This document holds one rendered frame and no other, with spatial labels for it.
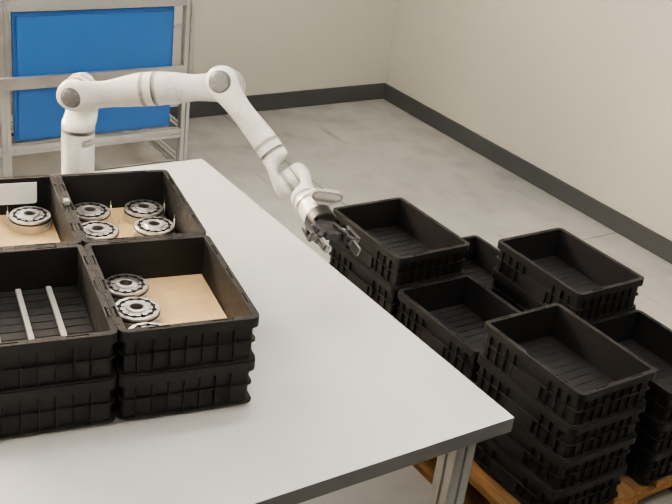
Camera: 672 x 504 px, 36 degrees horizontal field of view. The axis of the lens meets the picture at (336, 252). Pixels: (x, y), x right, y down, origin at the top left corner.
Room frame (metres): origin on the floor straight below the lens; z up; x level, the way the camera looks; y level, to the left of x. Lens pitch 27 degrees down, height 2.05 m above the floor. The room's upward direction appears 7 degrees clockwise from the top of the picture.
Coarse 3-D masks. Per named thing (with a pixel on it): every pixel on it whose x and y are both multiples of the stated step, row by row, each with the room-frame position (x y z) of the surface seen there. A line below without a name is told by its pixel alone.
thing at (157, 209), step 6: (126, 204) 2.47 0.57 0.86; (132, 204) 2.48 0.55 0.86; (156, 204) 2.50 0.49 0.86; (126, 210) 2.44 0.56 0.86; (132, 210) 2.44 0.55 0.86; (138, 210) 2.45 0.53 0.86; (150, 210) 2.46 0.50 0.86; (156, 210) 2.47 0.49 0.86; (162, 210) 2.47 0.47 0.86; (138, 216) 2.42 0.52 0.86; (144, 216) 2.42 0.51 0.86; (150, 216) 2.43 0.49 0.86
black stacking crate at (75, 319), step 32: (0, 256) 2.00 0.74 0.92; (32, 256) 2.04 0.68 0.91; (64, 256) 2.07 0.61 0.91; (0, 288) 2.00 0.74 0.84; (32, 288) 2.03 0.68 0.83; (64, 288) 2.06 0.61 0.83; (0, 320) 1.89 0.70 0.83; (32, 320) 1.90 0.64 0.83; (64, 320) 1.92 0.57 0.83; (96, 320) 1.88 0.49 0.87; (64, 352) 1.70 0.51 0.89; (96, 352) 1.73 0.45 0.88; (0, 384) 1.65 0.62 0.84; (32, 384) 1.68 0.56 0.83; (64, 384) 1.69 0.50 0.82
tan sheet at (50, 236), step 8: (0, 216) 2.37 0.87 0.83; (8, 216) 2.38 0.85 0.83; (0, 224) 2.33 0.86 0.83; (8, 224) 2.34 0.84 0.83; (0, 232) 2.29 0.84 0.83; (8, 232) 2.29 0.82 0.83; (48, 232) 2.32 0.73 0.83; (56, 232) 2.33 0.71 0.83; (0, 240) 2.24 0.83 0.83; (8, 240) 2.25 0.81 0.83; (16, 240) 2.26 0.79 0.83; (24, 240) 2.26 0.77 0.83; (32, 240) 2.27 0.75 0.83; (40, 240) 2.27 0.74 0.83; (48, 240) 2.28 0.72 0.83; (56, 240) 2.28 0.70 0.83
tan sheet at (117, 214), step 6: (114, 210) 2.50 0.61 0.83; (120, 210) 2.50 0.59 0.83; (114, 216) 2.46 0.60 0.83; (120, 216) 2.46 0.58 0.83; (114, 222) 2.42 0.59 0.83; (120, 222) 2.43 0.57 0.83; (126, 222) 2.43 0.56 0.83; (120, 228) 2.39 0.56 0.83; (126, 228) 2.40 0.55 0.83; (132, 228) 2.40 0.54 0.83; (120, 234) 2.36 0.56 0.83; (126, 234) 2.36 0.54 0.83; (132, 234) 2.37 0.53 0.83
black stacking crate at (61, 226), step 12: (24, 180) 2.41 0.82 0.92; (36, 180) 2.42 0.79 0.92; (48, 180) 2.44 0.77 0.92; (48, 192) 2.44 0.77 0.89; (24, 204) 2.41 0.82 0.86; (36, 204) 2.42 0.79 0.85; (48, 204) 2.44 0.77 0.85; (60, 216) 2.29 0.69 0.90; (60, 228) 2.29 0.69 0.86; (60, 240) 2.29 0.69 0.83; (72, 240) 2.14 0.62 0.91
